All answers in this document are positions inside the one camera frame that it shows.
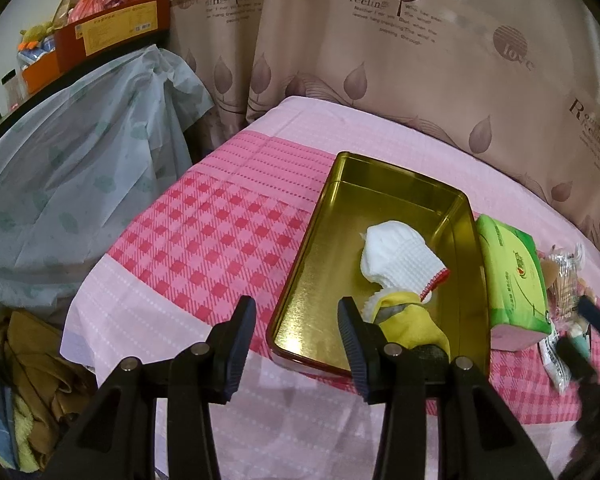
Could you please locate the yellow black plush toy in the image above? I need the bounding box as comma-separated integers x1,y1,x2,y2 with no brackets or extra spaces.
362,288,451,358

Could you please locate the white sock red trim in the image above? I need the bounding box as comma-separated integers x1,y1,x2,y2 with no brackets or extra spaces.
360,220,450,302

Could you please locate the green tissue pack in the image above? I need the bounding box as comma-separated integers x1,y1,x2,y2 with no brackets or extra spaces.
476,214,552,352

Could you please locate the teal fluffy scrunchie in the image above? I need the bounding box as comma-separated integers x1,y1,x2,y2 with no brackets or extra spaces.
569,324,591,361

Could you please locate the tan makeup sponge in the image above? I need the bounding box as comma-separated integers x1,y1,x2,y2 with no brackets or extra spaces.
541,258,559,289

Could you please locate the gold metal tin tray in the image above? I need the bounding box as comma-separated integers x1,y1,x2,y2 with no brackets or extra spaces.
266,152,490,379

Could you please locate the white sealing clay packet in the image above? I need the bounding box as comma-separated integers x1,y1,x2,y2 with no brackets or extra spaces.
538,330,571,396

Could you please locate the pink checkered tablecloth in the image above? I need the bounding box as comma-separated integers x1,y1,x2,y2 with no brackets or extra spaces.
60,96,600,479

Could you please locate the toothpick packet clear plastic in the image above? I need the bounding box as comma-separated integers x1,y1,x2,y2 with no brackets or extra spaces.
547,243,585,321

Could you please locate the brown clothes pile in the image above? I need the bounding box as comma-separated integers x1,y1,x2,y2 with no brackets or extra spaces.
0,310,97,474

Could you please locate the grey leaf print cover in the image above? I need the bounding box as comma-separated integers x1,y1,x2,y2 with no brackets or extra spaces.
0,47,212,313

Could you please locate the beige leaf print curtain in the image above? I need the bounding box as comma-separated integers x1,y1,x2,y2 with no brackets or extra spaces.
169,0,600,251

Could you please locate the red yellow cardboard box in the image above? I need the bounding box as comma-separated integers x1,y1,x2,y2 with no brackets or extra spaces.
52,0,172,74

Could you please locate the orange plastic bag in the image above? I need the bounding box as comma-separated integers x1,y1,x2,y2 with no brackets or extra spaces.
68,0,133,23

